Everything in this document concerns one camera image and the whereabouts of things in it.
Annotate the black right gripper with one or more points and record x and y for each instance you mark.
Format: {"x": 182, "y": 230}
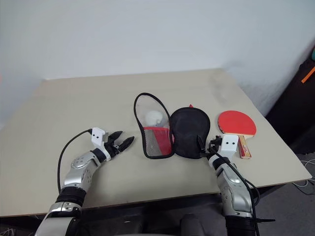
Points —
{"x": 215, "y": 143}

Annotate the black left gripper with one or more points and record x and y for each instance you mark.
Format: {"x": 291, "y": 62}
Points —
{"x": 112, "y": 148}

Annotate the red mesh pouch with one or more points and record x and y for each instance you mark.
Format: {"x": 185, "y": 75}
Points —
{"x": 189, "y": 127}

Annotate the grey plush toy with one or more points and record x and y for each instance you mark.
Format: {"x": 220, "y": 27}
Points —
{"x": 153, "y": 118}

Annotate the red table tennis paddle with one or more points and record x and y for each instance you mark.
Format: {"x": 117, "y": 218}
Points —
{"x": 236, "y": 121}

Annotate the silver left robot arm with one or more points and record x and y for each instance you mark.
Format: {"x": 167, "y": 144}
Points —
{"x": 78, "y": 167}

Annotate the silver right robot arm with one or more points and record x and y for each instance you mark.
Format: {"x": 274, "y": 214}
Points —
{"x": 233, "y": 191}

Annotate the dark rounded shape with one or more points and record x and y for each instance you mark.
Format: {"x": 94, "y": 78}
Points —
{"x": 190, "y": 225}

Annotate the orange tape strip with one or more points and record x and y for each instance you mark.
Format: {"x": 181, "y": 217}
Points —
{"x": 308, "y": 75}

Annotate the teal object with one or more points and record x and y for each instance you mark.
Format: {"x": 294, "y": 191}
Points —
{"x": 313, "y": 53}

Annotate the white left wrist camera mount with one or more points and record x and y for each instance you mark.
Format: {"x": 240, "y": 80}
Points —
{"x": 97, "y": 135}

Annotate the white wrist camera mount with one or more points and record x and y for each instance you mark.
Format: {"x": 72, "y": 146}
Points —
{"x": 97, "y": 135}
{"x": 230, "y": 145}

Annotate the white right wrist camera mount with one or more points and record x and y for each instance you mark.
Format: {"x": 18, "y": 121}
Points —
{"x": 230, "y": 145}

